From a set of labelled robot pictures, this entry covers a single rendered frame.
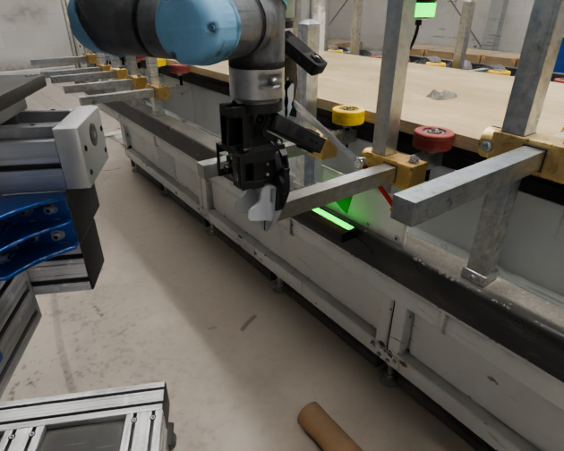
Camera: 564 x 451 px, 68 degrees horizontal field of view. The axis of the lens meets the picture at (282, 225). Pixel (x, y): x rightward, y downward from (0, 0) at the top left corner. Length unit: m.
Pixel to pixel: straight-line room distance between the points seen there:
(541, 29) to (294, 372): 1.23
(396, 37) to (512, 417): 0.97
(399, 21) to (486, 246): 0.42
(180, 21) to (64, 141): 0.27
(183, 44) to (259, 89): 0.14
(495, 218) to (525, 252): 0.27
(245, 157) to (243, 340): 1.16
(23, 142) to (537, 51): 0.71
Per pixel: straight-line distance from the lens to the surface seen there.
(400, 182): 0.85
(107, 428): 1.24
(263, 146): 0.61
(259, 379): 1.53
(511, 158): 0.64
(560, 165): 0.70
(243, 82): 0.57
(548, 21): 0.70
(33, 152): 0.68
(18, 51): 8.36
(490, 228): 0.78
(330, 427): 1.33
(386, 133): 0.86
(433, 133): 0.94
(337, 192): 0.75
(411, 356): 1.43
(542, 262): 1.02
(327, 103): 1.21
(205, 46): 0.46
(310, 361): 1.59
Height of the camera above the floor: 1.15
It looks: 29 degrees down
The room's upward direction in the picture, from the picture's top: straight up
